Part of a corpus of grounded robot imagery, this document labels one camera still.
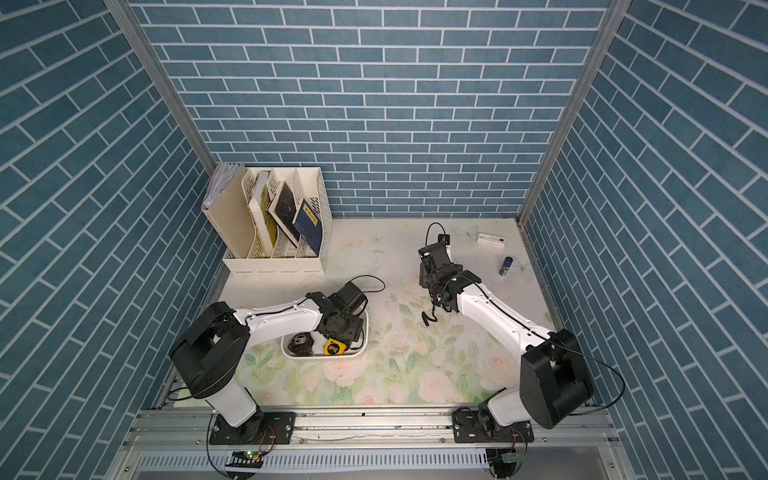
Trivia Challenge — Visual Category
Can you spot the yellow black tape measure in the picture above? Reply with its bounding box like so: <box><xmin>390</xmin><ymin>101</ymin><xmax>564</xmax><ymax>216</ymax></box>
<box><xmin>323</xmin><ymin>338</ymin><xmax>347</xmax><ymax>356</ymax></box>

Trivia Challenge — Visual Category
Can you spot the aluminium corner post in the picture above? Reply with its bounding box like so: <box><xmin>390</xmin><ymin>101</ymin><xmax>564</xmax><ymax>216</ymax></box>
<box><xmin>517</xmin><ymin>0</ymin><xmax>631</xmax><ymax>229</ymax></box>
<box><xmin>104</xmin><ymin>0</ymin><xmax>215</xmax><ymax>175</ymax></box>

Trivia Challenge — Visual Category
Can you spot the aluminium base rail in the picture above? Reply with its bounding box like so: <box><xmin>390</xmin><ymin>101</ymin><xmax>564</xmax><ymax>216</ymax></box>
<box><xmin>107</xmin><ymin>406</ymin><xmax>633</xmax><ymax>479</ymax></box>

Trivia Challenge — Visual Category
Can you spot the aluminium corner post right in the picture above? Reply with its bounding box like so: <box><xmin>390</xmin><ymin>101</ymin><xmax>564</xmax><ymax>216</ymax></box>
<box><xmin>517</xmin><ymin>0</ymin><xmax>631</xmax><ymax>229</ymax></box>

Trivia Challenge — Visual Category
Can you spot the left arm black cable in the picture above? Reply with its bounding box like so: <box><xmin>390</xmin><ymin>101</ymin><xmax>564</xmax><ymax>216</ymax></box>
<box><xmin>346</xmin><ymin>274</ymin><xmax>387</xmax><ymax>295</ymax></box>

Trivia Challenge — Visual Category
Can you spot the black 5M tape measure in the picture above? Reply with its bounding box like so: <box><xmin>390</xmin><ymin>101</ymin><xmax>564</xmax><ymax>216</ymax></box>
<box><xmin>287</xmin><ymin>332</ymin><xmax>314</xmax><ymax>357</ymax></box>

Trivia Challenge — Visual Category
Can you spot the white plastic storage box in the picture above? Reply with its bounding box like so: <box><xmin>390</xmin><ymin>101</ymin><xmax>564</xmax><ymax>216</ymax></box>
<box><xmin>281</xmin><ymin>311</ymin><xmax>369</xmax><ymax>361</ymax></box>

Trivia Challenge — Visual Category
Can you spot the blue glue stick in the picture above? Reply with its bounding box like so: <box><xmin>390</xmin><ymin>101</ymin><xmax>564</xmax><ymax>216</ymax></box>
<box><xmin>499</xmin><ymin>256</ymin><xmax>514</xmax><ymax>276</ymax></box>

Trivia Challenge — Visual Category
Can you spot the stack of papers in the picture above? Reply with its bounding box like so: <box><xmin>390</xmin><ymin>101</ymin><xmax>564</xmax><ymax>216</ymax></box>
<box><xmin>202</xmin><ymin>162</ymin><xmax>242</xmax><ymax>210</ymax></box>

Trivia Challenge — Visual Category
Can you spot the white perforated cable duct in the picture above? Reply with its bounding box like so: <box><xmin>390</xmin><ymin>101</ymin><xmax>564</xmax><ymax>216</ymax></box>
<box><xmin>136</xmin><ymin>448</ymin><xmax>488</xmax><ymax>474</ymax></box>

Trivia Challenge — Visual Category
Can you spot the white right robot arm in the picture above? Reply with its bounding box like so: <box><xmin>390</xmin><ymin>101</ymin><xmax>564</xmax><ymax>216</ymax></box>
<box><xmin>418</xmin><ymin>242</ymin><xmax>594</xmax><ymax>438</ymax></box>

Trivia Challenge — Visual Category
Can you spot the white yellow book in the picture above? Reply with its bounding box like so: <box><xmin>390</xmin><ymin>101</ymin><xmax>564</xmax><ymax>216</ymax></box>
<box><xmin>248</xmin><ymin>171</ymin><xmax>278</xmax><ymax>258</ymax></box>

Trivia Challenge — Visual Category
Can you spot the cream desktop file organizer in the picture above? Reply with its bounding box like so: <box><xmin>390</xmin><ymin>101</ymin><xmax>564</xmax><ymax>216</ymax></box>
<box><xmin>202</xmin><ymin>163</ymin><xmax>333</xmax><ymax>275</ymax></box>

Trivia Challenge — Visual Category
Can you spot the green circuit board right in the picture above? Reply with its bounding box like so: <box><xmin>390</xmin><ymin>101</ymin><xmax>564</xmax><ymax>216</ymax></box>
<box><xmin>499</xmin><ymin>451</ymin><xmax>525</xmax><ymax>464</ymax></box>

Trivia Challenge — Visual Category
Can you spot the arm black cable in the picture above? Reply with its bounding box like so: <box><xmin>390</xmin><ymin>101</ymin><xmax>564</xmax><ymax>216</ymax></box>
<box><xmin>422</xmin><ymin>221</ymin><xmax>627</xmax><ymax>418</ymax></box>
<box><xmin>346</xmin><ymin>274</ymin><xmax>387</xmax><ymax>295</ymax></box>

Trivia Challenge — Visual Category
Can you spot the dark blue book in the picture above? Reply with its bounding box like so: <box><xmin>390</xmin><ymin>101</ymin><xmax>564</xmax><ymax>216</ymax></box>
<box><xmin>293</xmin><ymin>199</ymin><xmax>323</xmax><ymax>257</ymax></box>

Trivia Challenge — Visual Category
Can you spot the white rectangular plastic case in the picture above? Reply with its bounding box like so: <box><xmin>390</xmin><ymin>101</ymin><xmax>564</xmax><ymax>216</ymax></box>
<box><xmin>476</xmin><ymin>232</ymin><xmax>506</xmax><ymax>249</ymax></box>

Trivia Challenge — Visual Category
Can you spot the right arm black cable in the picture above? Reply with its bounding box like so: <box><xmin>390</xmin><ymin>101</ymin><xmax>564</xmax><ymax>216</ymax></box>
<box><xmin>422</xmin><ymin>221</ymin><xmax>627</xmax><ymax>418</ymax></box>

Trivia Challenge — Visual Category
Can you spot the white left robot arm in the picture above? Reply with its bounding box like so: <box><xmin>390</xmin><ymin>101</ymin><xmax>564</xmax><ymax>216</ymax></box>
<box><xmin>168</xmin><ymin>281</ymin><xmax>368</xmax><ymax>428</ymax></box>

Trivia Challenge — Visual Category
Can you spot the black cover book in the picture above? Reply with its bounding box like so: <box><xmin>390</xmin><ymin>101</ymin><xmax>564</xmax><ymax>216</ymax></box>
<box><xmin>268</xmin><ymin>181</ymin><xmax>300</xmax><ymax>246</ymax></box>

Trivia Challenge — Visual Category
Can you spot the aluminium corner post left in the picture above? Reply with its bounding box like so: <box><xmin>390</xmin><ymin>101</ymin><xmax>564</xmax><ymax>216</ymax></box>
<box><xmin>104</xmin><ymin>0</ymin><xmax>215</xmax><ymax>175</ymax></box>

